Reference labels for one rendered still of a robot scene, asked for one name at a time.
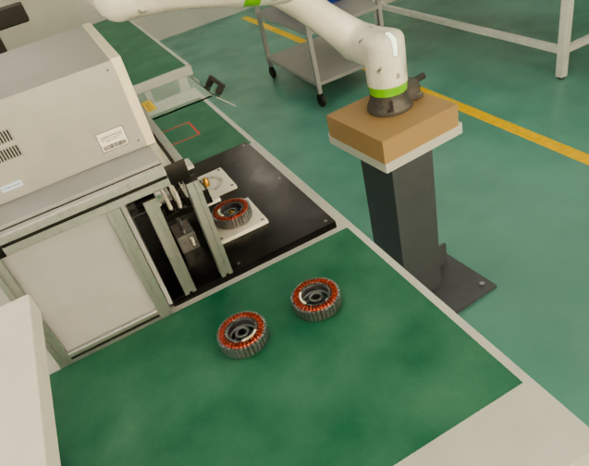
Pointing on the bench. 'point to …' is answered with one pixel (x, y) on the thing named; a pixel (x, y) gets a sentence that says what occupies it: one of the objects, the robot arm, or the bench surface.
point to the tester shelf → (81, 197)
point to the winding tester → (55, 113)
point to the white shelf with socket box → (17, 388)
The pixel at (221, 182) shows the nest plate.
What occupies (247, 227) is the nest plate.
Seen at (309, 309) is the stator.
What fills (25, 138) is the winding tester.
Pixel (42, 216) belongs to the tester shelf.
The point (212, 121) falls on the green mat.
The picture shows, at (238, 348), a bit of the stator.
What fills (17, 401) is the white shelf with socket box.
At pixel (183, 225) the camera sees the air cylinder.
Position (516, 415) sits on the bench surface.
